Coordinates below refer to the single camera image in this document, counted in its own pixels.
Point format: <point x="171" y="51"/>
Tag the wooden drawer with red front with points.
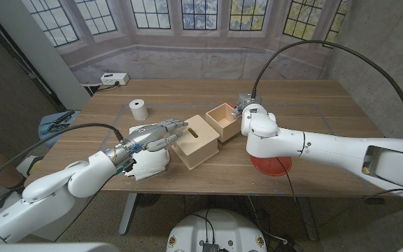
<point x="222" y="122"/>

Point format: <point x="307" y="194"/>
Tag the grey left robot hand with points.
<point x="152" y="134"/>

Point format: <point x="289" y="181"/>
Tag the grey table leg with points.
<point x="128" y="213"/>
<point x="308" y="220"/>

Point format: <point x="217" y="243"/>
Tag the white folded paper towel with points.
<point x="149" y="164"/>

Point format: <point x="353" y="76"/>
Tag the white tissue roll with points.
<point x="139" y="112"/>

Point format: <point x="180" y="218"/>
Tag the blue round stool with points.
<point x="47" y="138"/>

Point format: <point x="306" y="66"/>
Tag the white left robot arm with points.
<point x="82" y="175"/>

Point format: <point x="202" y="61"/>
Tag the white wall panel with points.
<point x="30" y="45"/>

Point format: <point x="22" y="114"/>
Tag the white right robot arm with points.
<point x="327" y="150"/>

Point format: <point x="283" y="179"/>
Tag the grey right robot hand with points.
<point x="247" y="99"/>

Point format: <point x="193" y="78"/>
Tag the wooden box with slot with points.
<point x="198" y="150"/>

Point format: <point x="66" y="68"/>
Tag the red bowl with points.
<point x="269" y="167"/>

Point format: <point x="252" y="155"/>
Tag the white power strip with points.
<point x="114" y="79"/>

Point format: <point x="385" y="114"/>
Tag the black hand tool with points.
<point x="63" y="117"/>

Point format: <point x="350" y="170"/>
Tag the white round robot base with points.
<point x="222" y="231"/>

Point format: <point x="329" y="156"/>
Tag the printed window backdrop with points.
<point x="194" y="63"/>

